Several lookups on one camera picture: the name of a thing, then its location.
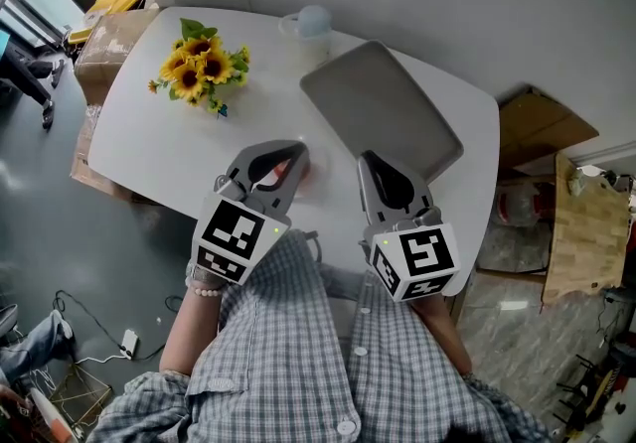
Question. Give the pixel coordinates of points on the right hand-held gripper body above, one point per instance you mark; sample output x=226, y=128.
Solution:
x=422, y=257

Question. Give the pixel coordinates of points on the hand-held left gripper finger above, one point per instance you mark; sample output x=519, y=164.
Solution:
x=293, y=188
x=243, y=158

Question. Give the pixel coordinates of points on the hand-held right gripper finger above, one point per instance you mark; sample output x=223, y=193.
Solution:
x=368, y=192
x=420, y=188

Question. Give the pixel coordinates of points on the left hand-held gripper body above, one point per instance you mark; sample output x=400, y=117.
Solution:
x=233, y=232

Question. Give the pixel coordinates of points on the red apple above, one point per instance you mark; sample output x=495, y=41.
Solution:
x=281, y=170

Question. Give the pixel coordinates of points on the clear glass plate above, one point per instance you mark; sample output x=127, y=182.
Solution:
x=323, y=168

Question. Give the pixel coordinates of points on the person's right forearm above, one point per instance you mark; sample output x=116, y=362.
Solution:
x=444, y=332

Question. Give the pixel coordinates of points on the person's left forearm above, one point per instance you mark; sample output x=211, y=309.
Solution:
x=189, y=327

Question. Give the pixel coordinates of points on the silver wrist band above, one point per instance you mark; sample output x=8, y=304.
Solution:
x=204, y=275

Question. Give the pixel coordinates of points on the grey metal tray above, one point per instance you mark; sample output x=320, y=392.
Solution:
x=372, y=98

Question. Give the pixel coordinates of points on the red and white plastic bag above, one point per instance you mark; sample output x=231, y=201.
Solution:
x=519, y=202

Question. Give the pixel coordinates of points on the yellow sunflower bouquet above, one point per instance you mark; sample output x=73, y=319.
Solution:
x=199, y=66

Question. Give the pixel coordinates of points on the plaid checked shirt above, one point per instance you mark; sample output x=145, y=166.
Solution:
x=278, y=356

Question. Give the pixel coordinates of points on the open flat cardboard box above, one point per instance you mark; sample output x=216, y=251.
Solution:
x=541, y=128

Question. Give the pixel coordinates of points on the clear jar with blue lid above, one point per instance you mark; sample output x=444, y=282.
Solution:
x=313, y=34

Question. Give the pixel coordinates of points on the white power strip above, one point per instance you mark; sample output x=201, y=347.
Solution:
x=129, y=342

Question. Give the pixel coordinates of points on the taped brown cardboard box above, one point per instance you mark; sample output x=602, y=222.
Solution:
x=87, y=158

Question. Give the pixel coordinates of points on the wooden board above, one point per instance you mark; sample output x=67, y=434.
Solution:
x=586, y=232

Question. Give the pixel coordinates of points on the large brown cardboard box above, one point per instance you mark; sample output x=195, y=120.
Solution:
x=109, y=48

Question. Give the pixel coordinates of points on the yellow bag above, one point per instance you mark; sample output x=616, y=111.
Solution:
x=111, y=4

